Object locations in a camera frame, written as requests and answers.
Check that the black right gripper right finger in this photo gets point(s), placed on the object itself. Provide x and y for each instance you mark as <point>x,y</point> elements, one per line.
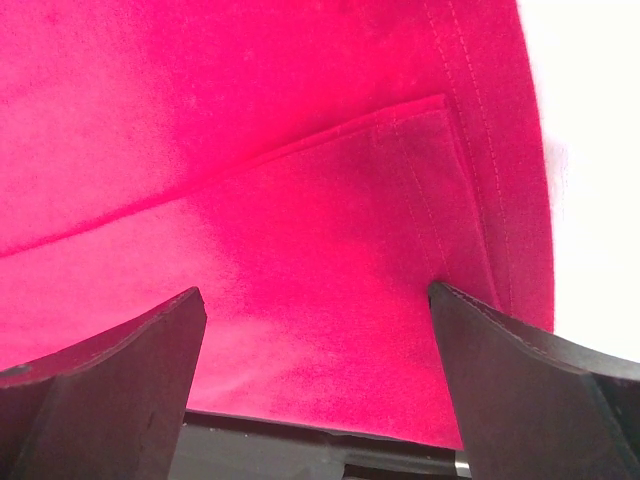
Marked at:
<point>529,404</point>

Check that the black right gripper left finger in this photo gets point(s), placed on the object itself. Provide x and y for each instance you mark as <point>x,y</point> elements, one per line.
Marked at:
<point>108,407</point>

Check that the magenta t shirt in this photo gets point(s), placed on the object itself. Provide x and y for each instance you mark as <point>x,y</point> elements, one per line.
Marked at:
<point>310,166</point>

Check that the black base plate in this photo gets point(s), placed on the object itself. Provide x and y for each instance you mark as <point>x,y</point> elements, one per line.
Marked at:
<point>213,446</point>

